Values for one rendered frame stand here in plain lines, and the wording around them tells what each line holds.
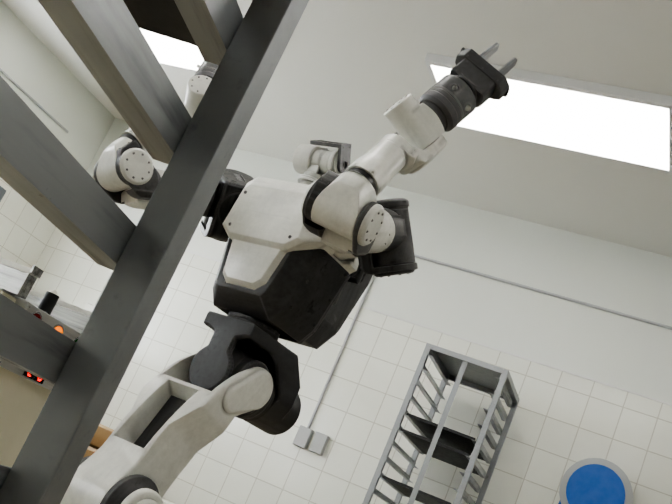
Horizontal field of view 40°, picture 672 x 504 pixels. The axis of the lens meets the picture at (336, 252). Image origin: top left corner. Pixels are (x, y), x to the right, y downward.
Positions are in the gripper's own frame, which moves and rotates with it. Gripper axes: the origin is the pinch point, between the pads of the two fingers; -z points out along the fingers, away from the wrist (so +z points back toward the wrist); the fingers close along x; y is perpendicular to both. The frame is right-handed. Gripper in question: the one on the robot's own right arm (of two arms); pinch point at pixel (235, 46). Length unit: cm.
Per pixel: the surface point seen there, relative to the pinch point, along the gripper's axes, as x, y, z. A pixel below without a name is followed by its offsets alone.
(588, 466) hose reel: -180, -319, -116
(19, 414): -42, -8, 89
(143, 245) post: 101, 13, 134
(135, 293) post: 100, 12, 138
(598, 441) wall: -182, -326, -138
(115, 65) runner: 111, 22, 132
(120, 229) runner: 101, 15, 135
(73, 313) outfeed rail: -42, -7, 61
